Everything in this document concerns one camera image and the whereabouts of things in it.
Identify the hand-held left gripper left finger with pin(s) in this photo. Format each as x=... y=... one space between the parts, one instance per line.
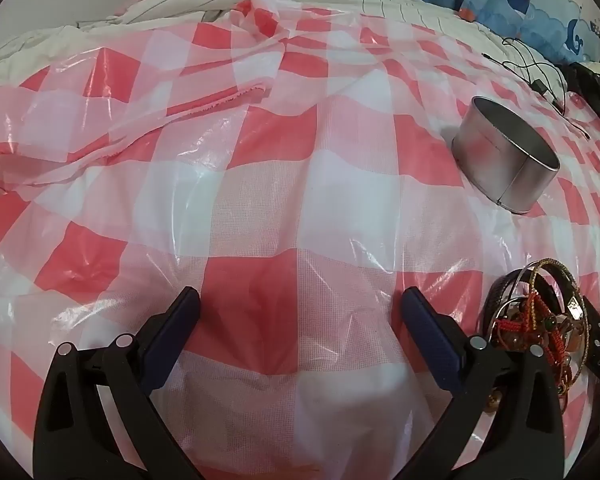
x=172 y=330

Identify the red white checked plastic tablecloth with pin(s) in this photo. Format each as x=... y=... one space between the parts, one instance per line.
x=280 y=185

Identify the black cloth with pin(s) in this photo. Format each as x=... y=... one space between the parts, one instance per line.
x=592 y=85

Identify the round silver metal tin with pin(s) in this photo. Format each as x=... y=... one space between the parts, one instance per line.
x=485 y=160

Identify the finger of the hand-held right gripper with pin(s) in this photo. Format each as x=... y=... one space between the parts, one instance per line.
x=592 y=317

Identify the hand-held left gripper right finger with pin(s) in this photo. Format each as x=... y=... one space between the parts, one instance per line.
x=430 y=335

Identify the gold glitter bangle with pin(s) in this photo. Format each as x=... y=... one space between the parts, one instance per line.
x=565 y=269

